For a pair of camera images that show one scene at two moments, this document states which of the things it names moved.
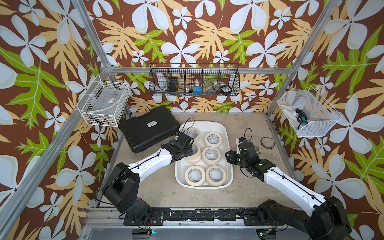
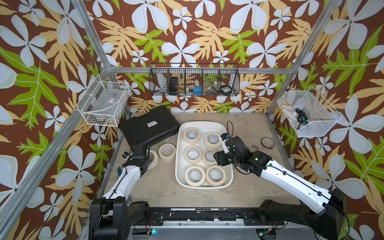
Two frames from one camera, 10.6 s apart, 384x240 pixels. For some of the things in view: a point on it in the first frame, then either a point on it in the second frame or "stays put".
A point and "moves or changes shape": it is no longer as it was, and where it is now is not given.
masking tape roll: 193,133 stays put
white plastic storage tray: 210,166 stays put
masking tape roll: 211,155 stays put
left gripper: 189,151 → 148,160
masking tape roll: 196,157 moves or changes shape
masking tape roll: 213,139 stays put
